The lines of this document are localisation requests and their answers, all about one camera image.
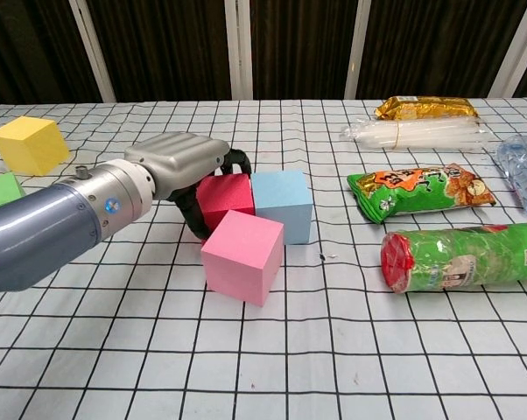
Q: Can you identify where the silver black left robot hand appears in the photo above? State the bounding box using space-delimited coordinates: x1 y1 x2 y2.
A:
123 133 252 246

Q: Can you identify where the yellow foam cube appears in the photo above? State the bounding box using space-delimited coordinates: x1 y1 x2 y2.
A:
0 115 70 177

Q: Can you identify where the green snack bag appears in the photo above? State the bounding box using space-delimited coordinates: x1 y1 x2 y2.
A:
347 163 497 225

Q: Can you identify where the clear bag of white straws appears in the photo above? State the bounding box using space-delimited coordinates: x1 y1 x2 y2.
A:
340 116 492 152

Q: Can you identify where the white black-grid tablecloth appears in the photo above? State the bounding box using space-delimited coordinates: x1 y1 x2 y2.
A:
0 96 527 420

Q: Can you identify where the white frame post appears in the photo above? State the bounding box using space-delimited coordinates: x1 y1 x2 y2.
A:
343 0 373 100
492 0 527 98
68 0 116 104
225 0 255 101

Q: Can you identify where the red foam cube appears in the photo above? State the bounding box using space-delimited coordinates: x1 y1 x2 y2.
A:
196 173 256 235

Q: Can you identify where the light blue foam cube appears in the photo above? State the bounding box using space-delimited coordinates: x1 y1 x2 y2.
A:
249 170 313 245

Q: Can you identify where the pink foam cube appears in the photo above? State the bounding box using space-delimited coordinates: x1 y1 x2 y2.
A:
200 208 285 307

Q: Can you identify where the gold biscuit packet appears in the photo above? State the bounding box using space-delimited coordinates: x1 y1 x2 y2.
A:
374 95 481 122

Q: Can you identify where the green chips canister red lid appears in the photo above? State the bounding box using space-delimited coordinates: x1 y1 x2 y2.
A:
380 222 527 295

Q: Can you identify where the clear plastic water bottle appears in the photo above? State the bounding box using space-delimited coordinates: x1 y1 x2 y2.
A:
495 134 527 222

